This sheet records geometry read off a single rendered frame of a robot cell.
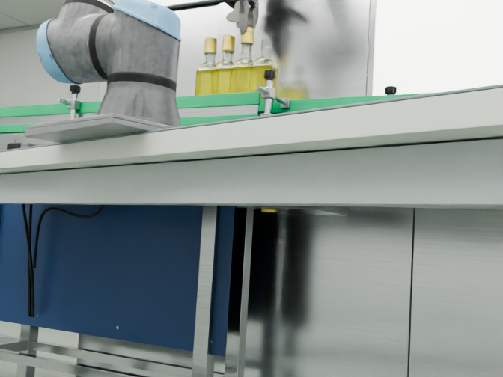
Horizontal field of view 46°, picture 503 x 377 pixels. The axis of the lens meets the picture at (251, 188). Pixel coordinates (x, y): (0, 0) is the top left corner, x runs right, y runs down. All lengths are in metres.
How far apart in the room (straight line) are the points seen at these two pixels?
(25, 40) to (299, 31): 5.47
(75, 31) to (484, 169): 0.74
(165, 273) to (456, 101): 1.10
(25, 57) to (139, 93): 5.99
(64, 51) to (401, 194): 0.68
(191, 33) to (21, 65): 5.11
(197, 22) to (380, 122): 1.43
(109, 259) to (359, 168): 1.09
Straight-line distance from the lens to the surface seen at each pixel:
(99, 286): 1.67
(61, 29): 1.12
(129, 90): 0.99
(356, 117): 0.60
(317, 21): 1.75
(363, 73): 1.66
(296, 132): 0.65
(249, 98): 1.47
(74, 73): 1.11
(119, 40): 1.03
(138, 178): 0.92
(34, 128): 1.00
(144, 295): 1.58
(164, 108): 0.99
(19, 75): 6.96
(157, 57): 1.01
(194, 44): 1.95
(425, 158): 0.61
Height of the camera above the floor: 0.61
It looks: 5 degrees up
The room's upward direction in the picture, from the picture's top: 3 degrees clockwise
